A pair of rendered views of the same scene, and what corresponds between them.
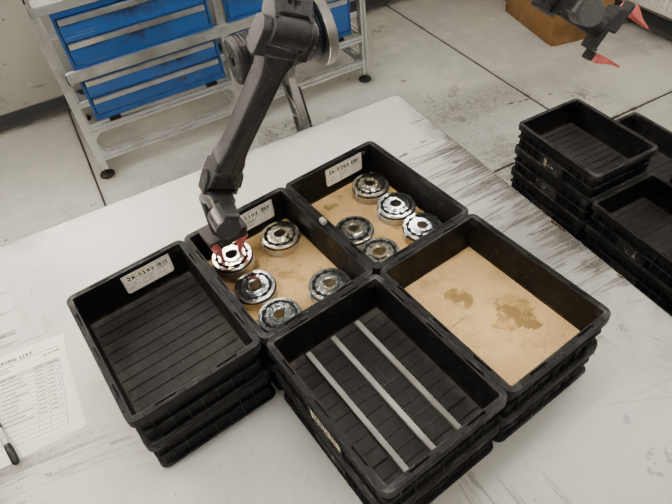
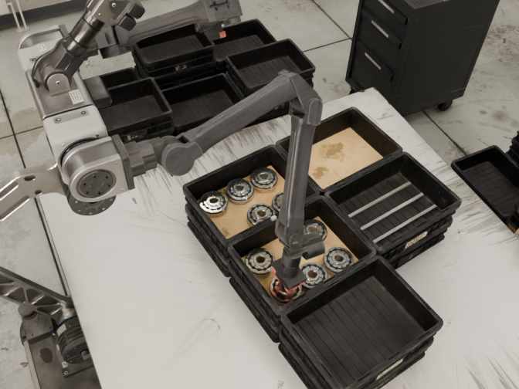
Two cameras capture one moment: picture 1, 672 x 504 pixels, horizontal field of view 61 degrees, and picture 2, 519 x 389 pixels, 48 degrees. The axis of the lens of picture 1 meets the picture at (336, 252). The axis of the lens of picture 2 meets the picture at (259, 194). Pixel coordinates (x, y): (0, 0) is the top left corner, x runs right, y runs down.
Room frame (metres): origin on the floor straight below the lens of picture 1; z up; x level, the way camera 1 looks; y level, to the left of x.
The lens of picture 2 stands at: (1.19, 1.21, 2.47)
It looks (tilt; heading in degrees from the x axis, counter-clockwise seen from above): 50 degrees down; 265
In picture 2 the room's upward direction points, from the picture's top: 3 degrees clockwise
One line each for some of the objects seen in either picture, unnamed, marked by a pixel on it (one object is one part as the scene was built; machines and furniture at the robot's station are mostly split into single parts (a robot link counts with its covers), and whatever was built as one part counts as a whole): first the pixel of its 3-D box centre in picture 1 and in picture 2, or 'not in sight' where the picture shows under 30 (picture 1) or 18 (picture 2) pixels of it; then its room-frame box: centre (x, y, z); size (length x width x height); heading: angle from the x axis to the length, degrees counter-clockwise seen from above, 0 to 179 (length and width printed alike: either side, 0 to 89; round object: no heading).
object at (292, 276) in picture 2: (220, 222); (289, 267); (0.99, 0.26, 1.00); 0.10 x 0.07 x 0.07; 120
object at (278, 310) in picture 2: (274, 257); (301, 250); (0.94, 0.15, 0.92); 0.40 x 0.30 x 0.02; 31
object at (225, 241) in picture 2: (373, 200); (251, 191); (1.09, -0.11, 0.92); 0.40 x 0.30 x 0.02; 31
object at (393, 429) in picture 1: (381, 384); (389, 208); (0.59, -0.06, 0.87); 0.40 x 0.30 x 0.11; 31
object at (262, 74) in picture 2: not in sight; (268, 95); (0.92, -1.28, 0.37); 0.40 x 0.30 x 0.45; 23
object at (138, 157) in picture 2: not in sight; (136, 158); (1.40, 0.22, 1.45); 0.09 x 0.08 x 0.12; 113
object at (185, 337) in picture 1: (166, 335); (359, 328); (0.79, 0.40, 0.87); 0.40 x 0.30 x 0.11; 31
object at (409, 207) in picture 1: (396, 205); (239, 188); (1.13, -0.18, 0.86); 0.10 x 0.10 x 0.01
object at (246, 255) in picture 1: (232, 255); (286, 288); (1.00, 0.26, 0.88); 0.10 x 0.10 x 0.01
